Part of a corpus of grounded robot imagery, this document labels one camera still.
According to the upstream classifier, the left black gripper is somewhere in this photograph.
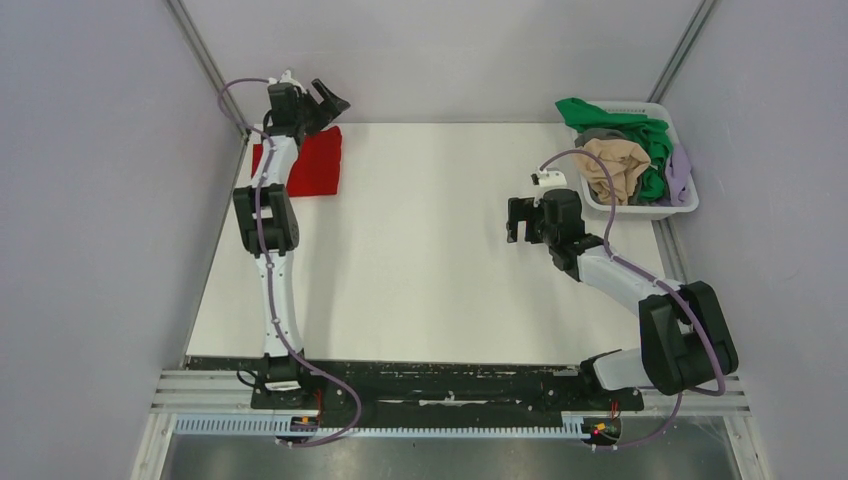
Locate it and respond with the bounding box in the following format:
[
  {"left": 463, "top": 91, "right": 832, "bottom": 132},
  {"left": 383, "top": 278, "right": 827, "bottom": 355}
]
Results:
[{"left": 293, "top": 79, "right": 349, "bottom": 139}]

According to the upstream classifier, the red t shirt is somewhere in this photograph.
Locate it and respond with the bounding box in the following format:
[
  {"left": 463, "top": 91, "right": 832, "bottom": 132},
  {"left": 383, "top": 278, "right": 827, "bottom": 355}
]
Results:
[{"left": 283, "top": 126, "right": 343, "bottom": 198}]

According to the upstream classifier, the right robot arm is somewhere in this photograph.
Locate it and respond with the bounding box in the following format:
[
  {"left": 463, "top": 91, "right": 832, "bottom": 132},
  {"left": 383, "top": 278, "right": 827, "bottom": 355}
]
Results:
[{"left": 506, "top": 189, "right": 739, "bottom": 408}]

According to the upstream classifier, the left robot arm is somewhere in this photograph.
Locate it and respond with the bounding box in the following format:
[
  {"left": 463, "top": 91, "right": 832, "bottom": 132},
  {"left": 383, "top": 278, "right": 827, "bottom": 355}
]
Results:
[{"left": 232, "top": 73, "right": 357, "bottom": 408}]

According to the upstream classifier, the grey t shirt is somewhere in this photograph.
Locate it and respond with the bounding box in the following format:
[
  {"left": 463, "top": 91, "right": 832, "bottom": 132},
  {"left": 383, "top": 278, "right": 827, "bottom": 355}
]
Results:
[{"left": 574, "top": 128, "right": 627, "bottom": 148}]

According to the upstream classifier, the beige t shirt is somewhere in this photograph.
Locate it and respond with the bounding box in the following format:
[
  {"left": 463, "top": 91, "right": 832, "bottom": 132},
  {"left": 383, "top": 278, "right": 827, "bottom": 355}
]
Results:
[{"left": 573, "top": 138, "right": 651, "bottom": 206}]

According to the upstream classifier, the green t shirt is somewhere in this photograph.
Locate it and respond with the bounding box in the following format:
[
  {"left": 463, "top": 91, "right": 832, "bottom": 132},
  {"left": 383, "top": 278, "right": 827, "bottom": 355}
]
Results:
[{"left": 555, "top": 97, "right": 674, "bottom": 203}]

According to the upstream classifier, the lilac t shirt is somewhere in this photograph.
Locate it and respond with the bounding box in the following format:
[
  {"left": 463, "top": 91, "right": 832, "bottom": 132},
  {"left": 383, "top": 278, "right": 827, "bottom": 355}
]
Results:
[{"left": 664, "top": 144, "right": 692, "bottom": 207}]

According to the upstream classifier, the white plastic basket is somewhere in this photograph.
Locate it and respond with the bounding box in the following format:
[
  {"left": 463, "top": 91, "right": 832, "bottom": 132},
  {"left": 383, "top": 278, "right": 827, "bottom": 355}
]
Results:
[{"left": 569, "top": 100, "right": 699, "bottom": 221}]

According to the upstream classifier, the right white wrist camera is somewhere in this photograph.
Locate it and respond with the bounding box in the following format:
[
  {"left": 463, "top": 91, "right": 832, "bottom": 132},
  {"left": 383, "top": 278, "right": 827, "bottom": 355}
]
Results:
[{"left": 531, "top": 169, "right": 568, "bottom": 189}]

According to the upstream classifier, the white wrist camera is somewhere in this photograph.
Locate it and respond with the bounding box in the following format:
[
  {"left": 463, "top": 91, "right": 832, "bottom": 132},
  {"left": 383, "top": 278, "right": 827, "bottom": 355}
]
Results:
[
  {"left": 531, "top": 169, "right": 568, "bottom": 189},
  {"left": 267, "top": 69, "right": 308, "bottom": 93}
]

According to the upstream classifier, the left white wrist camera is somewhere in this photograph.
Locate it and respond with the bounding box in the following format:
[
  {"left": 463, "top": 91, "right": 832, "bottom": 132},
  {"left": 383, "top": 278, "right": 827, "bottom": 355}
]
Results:
[{"left": 267, "top": 69, "right": 308, "bottom": 93}]

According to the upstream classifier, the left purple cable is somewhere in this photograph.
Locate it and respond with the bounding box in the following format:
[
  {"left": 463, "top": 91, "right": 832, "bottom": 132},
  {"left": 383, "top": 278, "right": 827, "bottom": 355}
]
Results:
[{"left": 217, "top": 78, "right": 364, "bottom": 450}]

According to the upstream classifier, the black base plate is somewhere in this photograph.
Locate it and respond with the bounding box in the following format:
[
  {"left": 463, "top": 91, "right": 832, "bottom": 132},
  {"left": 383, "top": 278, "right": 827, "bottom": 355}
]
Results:
[{"left": 251, "top": 360, "right": 644, "bottom": 429}]

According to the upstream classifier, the aluminium frame rail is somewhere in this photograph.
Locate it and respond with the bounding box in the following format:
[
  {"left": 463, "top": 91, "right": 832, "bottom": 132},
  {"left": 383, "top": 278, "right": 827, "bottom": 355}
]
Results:
[{"left": 151, "top": 370, "right": 253, "bottom": 414}]

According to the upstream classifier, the white slotted cable duct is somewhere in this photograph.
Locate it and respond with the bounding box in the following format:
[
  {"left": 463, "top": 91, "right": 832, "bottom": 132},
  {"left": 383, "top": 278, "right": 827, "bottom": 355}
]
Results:
[{"left": 173, "top": 414, "right": 604, "bottom": 441}]

